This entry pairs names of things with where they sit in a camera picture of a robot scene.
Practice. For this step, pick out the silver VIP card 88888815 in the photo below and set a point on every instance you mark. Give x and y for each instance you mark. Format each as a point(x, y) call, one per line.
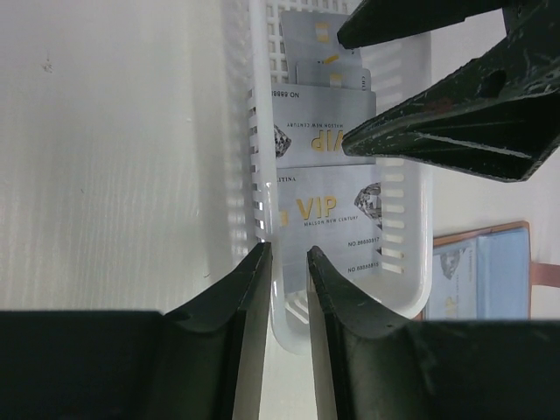
point(338, 275)

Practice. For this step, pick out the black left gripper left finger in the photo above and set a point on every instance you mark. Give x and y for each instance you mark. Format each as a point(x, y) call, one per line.
point(203, 360)

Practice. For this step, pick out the tan leather card holder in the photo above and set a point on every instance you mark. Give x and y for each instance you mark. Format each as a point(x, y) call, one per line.
point(510, 285)

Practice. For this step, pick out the white plastic basket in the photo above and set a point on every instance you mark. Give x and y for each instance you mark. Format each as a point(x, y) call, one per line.
point(399, 69)

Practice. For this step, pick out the silver VIP card 88888819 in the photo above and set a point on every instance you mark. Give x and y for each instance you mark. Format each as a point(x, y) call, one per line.
point(454, 282)

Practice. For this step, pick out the grey card in basket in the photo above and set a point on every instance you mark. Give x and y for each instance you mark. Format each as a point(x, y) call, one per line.
point(310, 122)

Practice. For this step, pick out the upper silver chip card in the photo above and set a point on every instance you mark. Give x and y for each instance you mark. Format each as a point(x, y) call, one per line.
point(314, 55)

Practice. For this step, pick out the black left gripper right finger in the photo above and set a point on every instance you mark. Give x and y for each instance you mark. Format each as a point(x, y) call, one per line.
point(371, 363)

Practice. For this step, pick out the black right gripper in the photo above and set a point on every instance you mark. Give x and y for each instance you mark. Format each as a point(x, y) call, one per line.
point(496, 117)

